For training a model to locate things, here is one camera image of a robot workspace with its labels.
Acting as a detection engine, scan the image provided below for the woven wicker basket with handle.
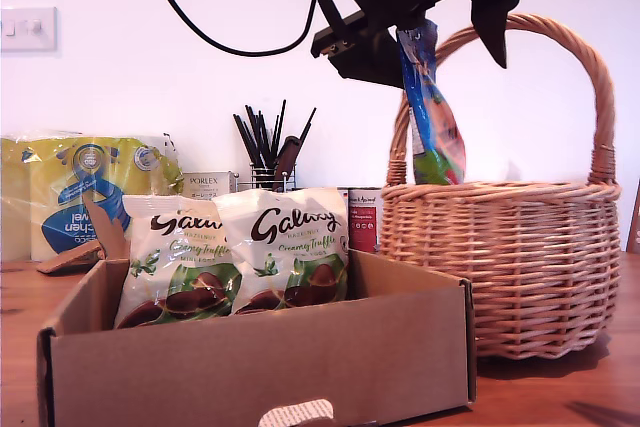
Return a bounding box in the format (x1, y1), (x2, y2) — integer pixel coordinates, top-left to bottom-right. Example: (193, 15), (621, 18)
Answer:
(379, 13), (623, 361)

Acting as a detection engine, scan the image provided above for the blue Terry's mini eggs bag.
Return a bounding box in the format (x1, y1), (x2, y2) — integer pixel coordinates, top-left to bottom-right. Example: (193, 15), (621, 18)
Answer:
(396, 18), (467, 186)

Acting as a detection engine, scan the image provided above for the brown cardboard box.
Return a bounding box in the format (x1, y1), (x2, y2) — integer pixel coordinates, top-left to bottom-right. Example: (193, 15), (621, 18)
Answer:
(35, 191), (478, 427)

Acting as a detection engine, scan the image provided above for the flat brown cardboard piece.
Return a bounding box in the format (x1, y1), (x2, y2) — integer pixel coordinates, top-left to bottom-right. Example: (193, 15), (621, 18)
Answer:
(37, 249), (104, 276)

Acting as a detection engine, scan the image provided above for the white wall switch plate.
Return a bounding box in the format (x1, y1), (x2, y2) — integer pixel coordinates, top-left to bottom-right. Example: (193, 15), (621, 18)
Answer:
(0, 6), (58, 52)

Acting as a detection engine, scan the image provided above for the wire utensil holder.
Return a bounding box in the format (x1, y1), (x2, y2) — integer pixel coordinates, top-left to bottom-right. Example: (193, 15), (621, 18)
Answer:
(237, 164), (297, 194)

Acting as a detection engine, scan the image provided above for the white Porlex box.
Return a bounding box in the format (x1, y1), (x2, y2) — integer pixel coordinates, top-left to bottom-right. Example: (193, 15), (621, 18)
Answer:
(180, 171), (236, 201)

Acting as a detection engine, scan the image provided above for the black chopstick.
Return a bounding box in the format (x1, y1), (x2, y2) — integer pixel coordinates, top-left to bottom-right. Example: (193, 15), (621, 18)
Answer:
(232, 114), (259, 168)
(298, 107), (318, 146)
(244, 105), (269, 166)
(272, 99), (288, 168)

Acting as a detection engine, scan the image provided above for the yellow kitchen towel pack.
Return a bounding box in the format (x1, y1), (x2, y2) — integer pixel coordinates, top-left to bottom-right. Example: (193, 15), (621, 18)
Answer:
(0, 129), (184, 263)

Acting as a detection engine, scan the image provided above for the tin can with red label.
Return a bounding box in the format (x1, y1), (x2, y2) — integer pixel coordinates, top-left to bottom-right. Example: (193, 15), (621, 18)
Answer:
(348, 187), (386, 254)

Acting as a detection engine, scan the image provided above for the white Galaxy truffle eggs bag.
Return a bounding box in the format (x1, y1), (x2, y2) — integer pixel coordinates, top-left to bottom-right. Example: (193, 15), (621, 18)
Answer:
(113, 194), (239, 329)
(212, 186), (350, 316)

